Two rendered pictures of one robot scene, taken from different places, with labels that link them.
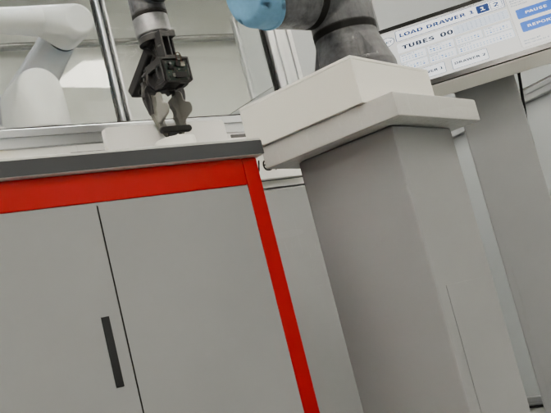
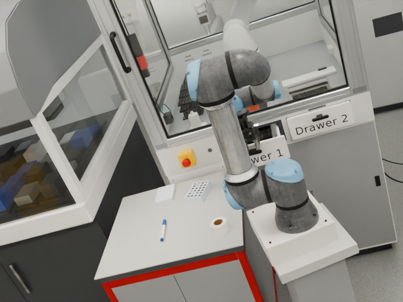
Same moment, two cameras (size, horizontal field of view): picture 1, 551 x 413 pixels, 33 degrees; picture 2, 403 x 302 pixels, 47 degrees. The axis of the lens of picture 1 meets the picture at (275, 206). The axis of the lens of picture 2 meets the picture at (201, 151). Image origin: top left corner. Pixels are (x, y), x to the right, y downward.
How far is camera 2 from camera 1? 1.89 m
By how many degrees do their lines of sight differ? 59
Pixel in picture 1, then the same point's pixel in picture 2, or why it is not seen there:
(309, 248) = (354, 157)
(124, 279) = (187, 294)
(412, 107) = (294, 276)
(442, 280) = not seen: outside the picture
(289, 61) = (354, 54)
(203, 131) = (272, 144)
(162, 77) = not seen: hidden behind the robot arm
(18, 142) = (195, 137)
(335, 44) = (278, 214)
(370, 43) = (292, 222)
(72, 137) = not seen: hidden behind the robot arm
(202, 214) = (217, 271)
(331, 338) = (361, 195)
